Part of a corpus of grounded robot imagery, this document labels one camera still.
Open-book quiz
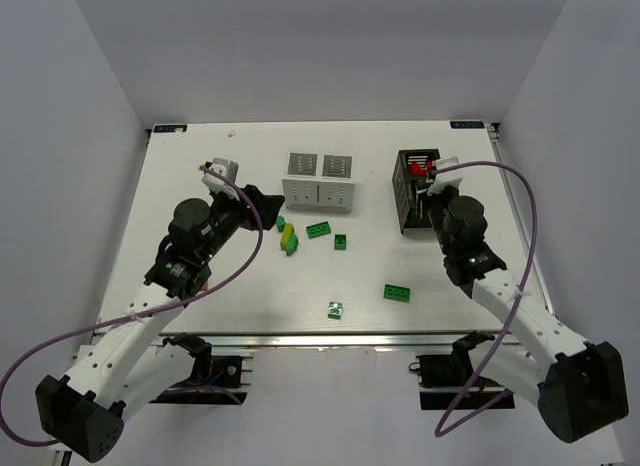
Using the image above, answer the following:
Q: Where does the lime long brick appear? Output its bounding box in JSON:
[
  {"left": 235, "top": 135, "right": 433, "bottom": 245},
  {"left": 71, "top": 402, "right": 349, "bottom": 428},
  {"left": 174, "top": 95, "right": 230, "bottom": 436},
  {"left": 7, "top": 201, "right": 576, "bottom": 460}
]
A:
[{"left": 280, "top": 223, "right": 295, "bottom": 250}]

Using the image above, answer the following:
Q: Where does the red and lime brick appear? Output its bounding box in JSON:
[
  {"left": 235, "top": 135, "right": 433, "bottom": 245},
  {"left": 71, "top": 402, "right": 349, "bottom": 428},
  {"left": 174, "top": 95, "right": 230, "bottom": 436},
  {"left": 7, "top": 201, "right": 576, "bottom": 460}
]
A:
[{"left": 408, "top": 161, "right": 432, "bottom": 177}]

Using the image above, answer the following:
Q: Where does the green 2x3 brick front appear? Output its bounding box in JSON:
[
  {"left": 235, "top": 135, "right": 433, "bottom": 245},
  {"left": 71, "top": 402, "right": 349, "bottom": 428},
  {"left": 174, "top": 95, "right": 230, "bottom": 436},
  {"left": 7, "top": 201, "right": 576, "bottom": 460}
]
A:
[{"left": 383, "top": 284, "right": 411, "bottom": 303}]

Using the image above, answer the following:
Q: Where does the green 2x3 brick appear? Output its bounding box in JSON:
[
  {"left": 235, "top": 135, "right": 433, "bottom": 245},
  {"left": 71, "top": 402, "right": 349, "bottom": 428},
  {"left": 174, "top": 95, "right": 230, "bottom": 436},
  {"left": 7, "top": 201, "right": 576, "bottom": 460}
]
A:
[
  {"left": 383, "top": 284, "right": 411, "bottom": 303},
  {"left": 306, "top": 221, "right": 331, "bottom": 239}
]

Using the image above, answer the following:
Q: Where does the green curved brick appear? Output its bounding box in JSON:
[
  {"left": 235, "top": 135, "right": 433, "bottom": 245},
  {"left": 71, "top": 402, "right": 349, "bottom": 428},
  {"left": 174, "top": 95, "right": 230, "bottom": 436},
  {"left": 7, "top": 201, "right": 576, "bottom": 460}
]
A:
[{"left": 285, "top": 234, "right": 299, "bottom": 256}]

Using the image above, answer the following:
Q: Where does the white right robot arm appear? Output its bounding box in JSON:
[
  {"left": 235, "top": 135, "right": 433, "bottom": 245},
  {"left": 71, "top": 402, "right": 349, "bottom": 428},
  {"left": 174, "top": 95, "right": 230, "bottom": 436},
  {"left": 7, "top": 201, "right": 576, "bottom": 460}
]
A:
[{"left": 424, "top": 186, "right": 629, "bottom": 443}]

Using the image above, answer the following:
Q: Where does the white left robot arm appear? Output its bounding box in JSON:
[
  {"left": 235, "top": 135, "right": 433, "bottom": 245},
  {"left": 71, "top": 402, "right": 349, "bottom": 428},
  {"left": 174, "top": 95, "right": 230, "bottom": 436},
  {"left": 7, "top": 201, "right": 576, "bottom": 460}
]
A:
[{"left": 35, "top": 185, "right": 285, "bottom": 463}]

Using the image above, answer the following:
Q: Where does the small dark green brick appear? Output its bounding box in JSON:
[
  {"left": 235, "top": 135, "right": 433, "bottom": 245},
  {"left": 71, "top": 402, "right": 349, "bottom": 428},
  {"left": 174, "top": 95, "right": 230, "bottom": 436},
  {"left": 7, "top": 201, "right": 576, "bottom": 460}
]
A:
[{"left": 276, "top": 215, "right": 287, "bottom": 233}]

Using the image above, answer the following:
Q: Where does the black slotted two-bin container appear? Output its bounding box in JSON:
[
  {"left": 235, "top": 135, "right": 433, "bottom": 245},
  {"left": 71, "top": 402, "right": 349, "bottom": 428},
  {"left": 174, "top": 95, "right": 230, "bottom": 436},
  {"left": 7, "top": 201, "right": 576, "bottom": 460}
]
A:
[{"left": 392, "top": 149, "right": 440, "bottom": 233}]

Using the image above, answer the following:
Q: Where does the white slotted two-bin container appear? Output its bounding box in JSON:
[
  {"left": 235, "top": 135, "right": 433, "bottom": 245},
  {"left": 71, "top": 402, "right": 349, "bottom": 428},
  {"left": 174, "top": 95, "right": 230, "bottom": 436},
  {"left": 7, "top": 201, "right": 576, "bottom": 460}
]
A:
[{"left": 282, "top": 152, "right": 356, "bottom": 213}]

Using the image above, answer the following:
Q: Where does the green 2x2 brick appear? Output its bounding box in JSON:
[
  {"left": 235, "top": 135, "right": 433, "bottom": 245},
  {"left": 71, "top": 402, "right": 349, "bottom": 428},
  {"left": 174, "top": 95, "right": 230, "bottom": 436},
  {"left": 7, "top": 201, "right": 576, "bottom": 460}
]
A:
[{"left": 334, "top": 234, "right": 347, "bottom": 251}]

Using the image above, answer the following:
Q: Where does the dark logo sticker right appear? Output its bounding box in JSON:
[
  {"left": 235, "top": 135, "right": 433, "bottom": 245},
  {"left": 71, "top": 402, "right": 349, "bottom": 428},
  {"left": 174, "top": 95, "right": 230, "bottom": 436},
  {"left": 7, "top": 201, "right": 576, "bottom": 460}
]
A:
[{"left": 449, "top": 120, "right": 485, "bottom": 129}]

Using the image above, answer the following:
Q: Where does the dark logo sticker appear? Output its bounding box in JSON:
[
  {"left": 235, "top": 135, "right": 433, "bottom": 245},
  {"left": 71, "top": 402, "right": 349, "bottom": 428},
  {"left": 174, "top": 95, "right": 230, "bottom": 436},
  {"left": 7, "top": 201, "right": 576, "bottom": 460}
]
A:
[
  {"left": 152, "top": 124, "right": 188, "bottom": 134},
  {"left": 449, "top": 120, "right": 485, "bottom": 129}
]

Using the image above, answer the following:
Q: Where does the dark logo sticker left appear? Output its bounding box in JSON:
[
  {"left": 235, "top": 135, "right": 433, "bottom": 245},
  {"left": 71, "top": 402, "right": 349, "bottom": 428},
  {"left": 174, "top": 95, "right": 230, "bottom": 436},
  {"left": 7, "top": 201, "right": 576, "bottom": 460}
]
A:
[{"left": 152, "top": 124, "right": 188, "bottom": 134}]

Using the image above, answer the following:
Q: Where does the light green printed brick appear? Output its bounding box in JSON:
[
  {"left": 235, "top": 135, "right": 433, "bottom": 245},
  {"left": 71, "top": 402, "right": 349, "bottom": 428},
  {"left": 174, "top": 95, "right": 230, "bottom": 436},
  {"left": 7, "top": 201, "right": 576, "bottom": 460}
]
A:
[{"left": 327, "top": 301, "right": 343, "bottom": 320}]

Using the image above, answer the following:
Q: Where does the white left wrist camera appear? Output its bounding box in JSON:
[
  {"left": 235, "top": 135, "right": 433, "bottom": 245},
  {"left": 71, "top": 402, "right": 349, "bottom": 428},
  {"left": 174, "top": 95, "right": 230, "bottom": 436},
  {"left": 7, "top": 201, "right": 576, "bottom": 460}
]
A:
[{"left": 201, "top": 158, "right": 239, "bottom": 200}]

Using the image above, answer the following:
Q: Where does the aluminium table rail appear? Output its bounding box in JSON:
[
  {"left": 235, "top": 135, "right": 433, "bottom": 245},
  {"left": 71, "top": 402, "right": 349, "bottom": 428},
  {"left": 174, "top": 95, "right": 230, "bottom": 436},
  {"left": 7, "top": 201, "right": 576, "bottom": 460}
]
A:
[{"left": 92, "top": 328, "right": 526, "bottom": 352}]

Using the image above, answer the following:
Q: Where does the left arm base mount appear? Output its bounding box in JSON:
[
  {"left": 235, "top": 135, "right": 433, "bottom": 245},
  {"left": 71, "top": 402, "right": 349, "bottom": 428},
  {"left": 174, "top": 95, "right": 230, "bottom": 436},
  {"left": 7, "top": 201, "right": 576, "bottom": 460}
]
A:
[{"left": 152, "top": 333, "right": 252, "bottom": 406}]

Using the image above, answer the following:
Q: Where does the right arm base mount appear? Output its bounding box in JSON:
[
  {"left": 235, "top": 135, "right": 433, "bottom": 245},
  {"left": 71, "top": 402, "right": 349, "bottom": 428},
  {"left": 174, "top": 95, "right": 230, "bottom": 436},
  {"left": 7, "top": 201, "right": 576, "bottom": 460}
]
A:
[{"left": 408, "top": 331, "right": 503, "bottom": 411}]

